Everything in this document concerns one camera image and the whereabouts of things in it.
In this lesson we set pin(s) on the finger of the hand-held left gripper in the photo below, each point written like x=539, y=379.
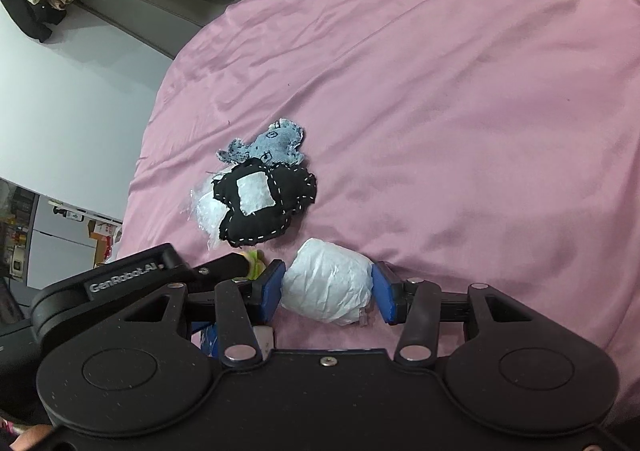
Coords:
x=222, y=267

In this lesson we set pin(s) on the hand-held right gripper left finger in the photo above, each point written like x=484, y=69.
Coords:
x=273, y=287

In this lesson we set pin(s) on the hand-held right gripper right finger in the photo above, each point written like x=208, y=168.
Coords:
x=382, y=293

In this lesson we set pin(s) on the yellow-green soft toy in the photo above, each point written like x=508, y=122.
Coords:
x=253, y=264

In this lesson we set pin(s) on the white plastic-wrapped soft bundle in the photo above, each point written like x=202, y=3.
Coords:
x=206, y=211
x=327, y=288

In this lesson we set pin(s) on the cardboard box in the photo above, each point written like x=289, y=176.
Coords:
x=103, y=235

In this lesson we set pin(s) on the white cabinet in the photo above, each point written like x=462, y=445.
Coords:
x=60, y=251

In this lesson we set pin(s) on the black stitched plush cushion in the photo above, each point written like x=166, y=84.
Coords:
x=265, y=206

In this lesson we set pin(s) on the cluttered shelf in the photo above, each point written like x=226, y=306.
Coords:
x=11, y=231

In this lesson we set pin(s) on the blue denim fabric scrap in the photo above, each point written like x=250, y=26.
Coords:
x=272, y=145

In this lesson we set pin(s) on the pink bed sheet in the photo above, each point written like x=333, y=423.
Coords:
x=425, y=106

